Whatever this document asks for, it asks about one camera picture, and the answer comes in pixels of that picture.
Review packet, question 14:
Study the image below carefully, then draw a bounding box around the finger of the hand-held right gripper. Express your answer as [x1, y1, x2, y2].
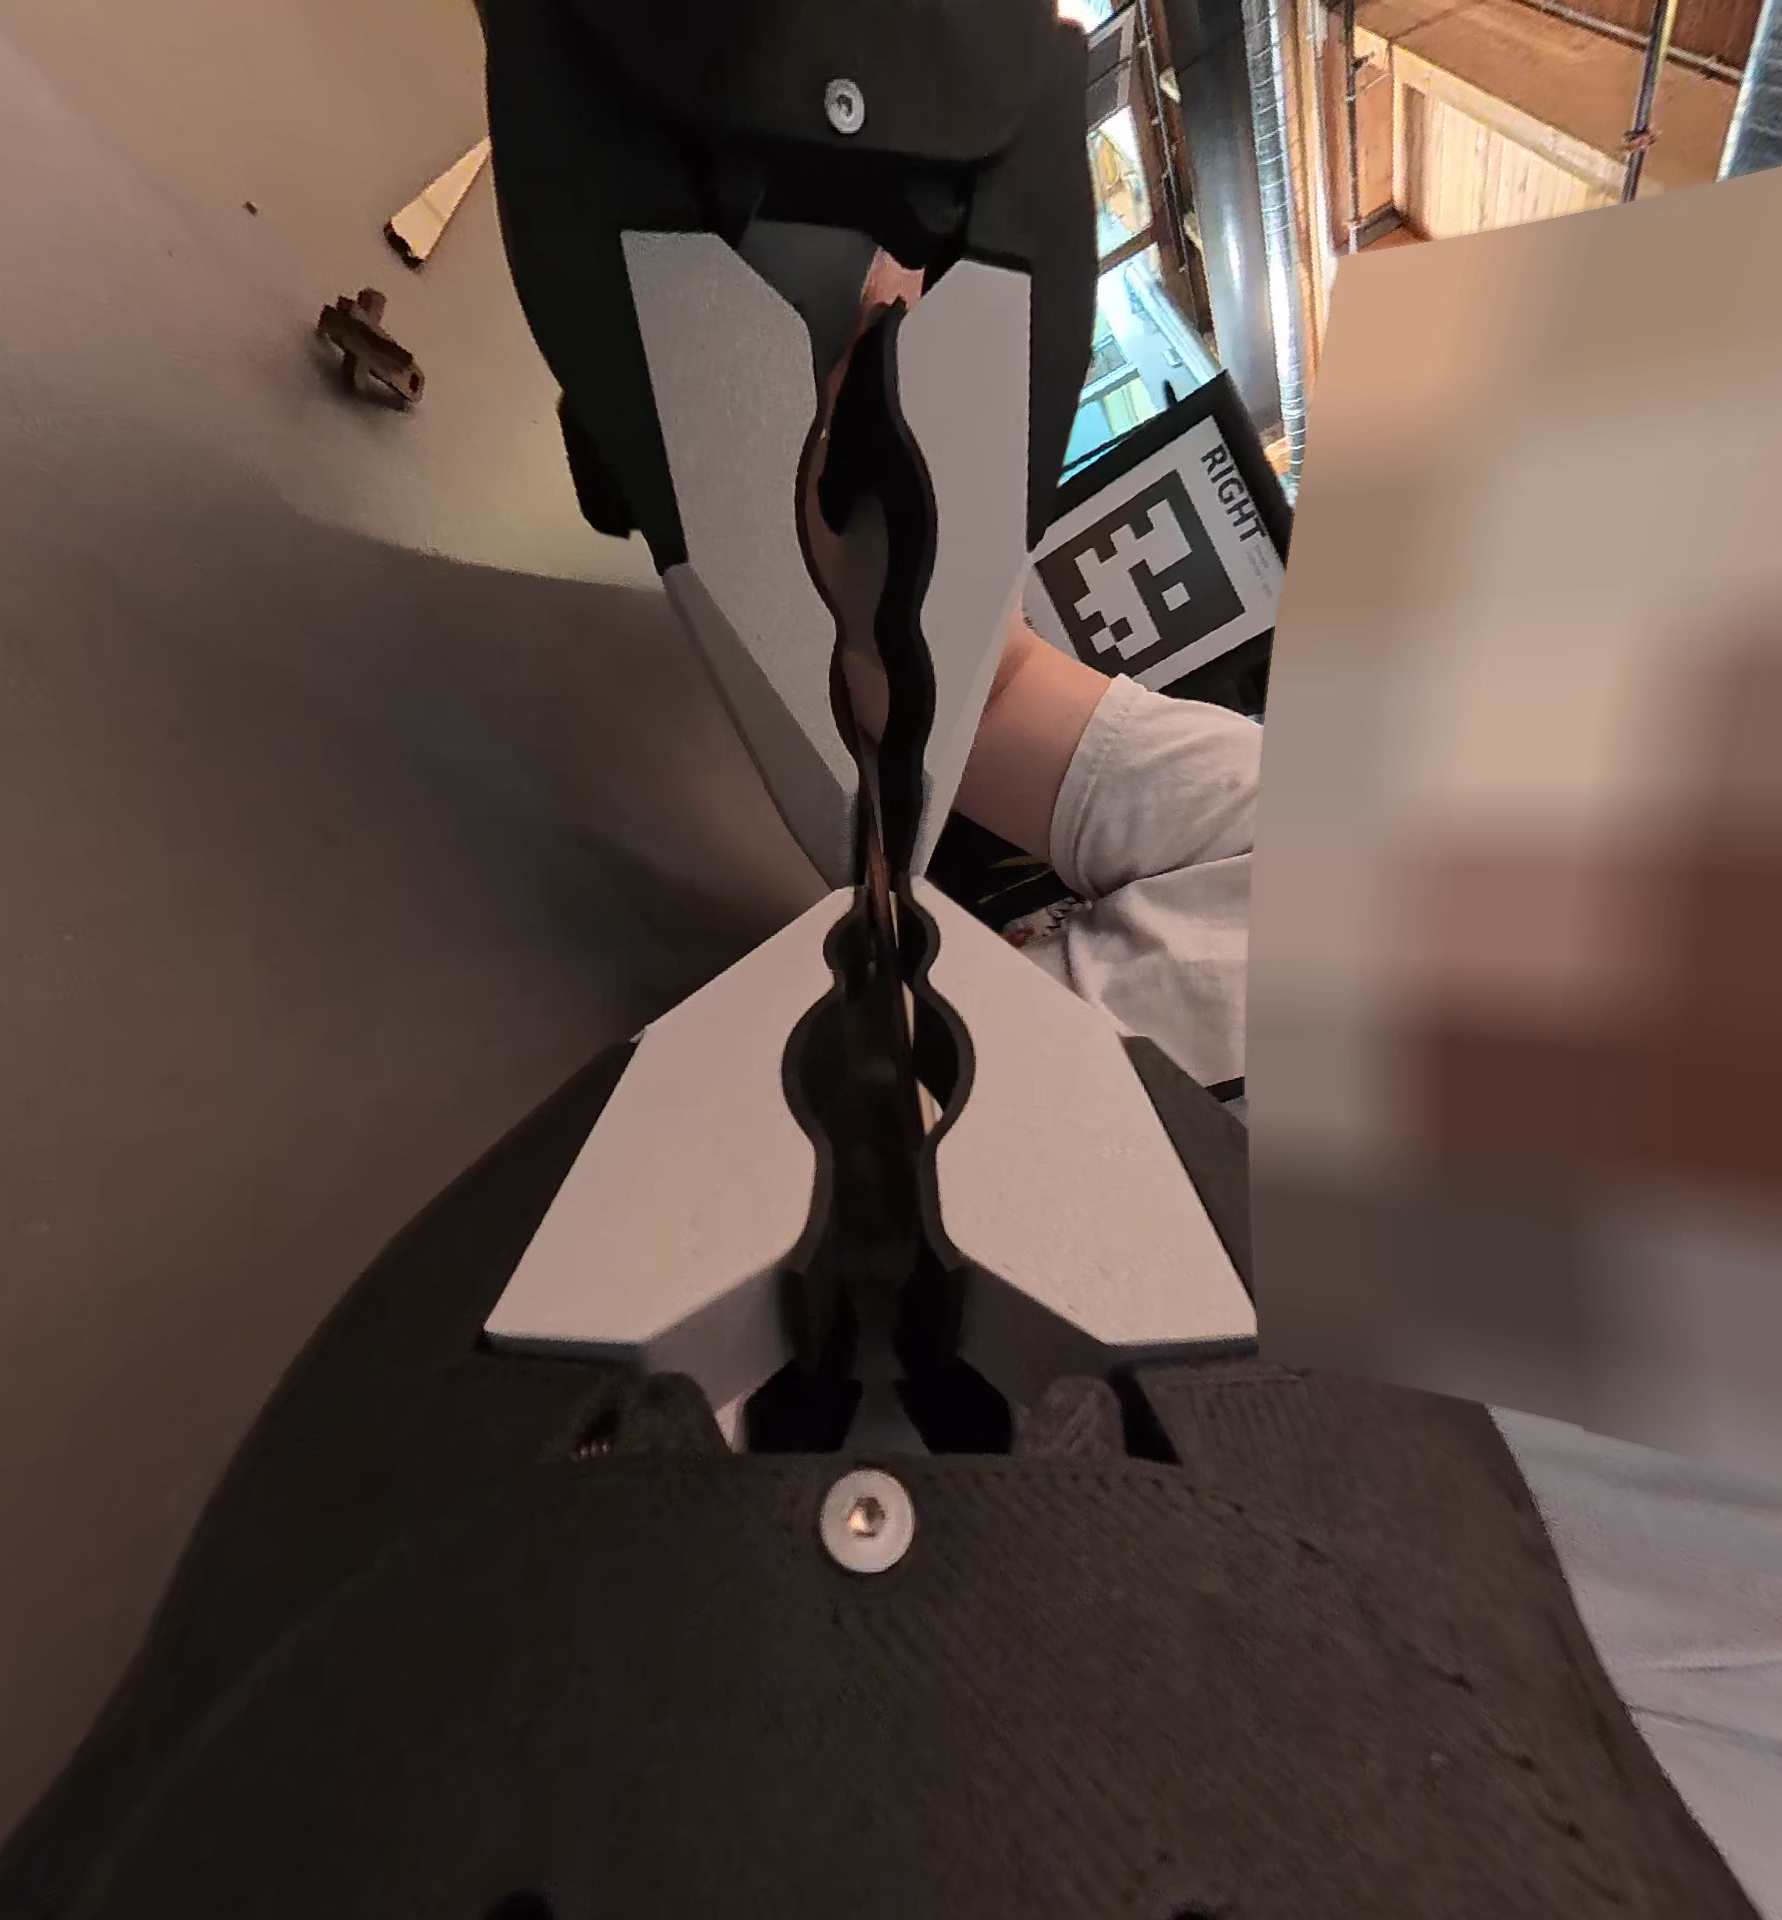
[621, 226, 879, 890]
[873, 257, 1042, 890]

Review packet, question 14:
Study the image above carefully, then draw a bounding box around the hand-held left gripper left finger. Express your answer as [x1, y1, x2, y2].
[485, 890, 893, 1455]

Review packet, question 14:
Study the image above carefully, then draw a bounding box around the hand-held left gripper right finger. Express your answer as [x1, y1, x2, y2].
[899, 886, 1263, 1455]

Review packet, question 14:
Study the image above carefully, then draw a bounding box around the thin wooden stick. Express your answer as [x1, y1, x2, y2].
[382, 139, 493, 275]

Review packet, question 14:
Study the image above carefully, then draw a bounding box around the laser-cut wooden parts sheet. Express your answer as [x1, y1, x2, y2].
[845, 796, 935, 1326]

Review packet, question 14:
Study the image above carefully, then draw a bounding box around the small wooden model piece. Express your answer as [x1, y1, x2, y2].
[315, 286, 431, 412]

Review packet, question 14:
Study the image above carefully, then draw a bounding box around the black framed marker sign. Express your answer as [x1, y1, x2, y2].
[1023, 369, 1293, 696]

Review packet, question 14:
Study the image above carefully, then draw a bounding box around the person's white shirt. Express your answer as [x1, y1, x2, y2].
[1048, 675, 1782, 1920]

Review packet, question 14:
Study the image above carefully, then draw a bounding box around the silver metal duct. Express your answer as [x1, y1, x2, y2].
[1203, 0, 1318, 500]

